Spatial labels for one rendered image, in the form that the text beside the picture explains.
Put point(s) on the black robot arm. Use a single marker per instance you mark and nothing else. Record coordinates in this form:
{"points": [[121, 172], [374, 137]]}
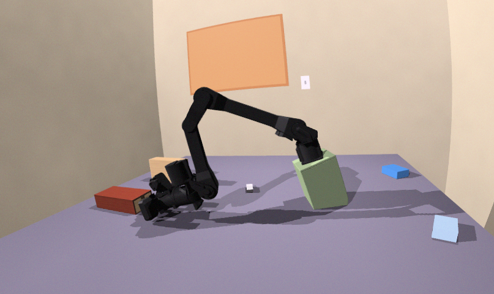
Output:
{"points": [[204, 184]]}

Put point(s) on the light blue rectangular block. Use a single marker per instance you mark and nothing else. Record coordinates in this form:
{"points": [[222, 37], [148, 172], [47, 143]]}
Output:
{"points": [[395, 171]]}

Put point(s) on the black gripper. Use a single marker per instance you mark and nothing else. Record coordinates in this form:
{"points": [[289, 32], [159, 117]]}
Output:
{"points": [[150, 206]]}

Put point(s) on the pale blue block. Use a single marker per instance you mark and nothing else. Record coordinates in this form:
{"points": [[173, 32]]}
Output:
{"points": [[445, 228]]}

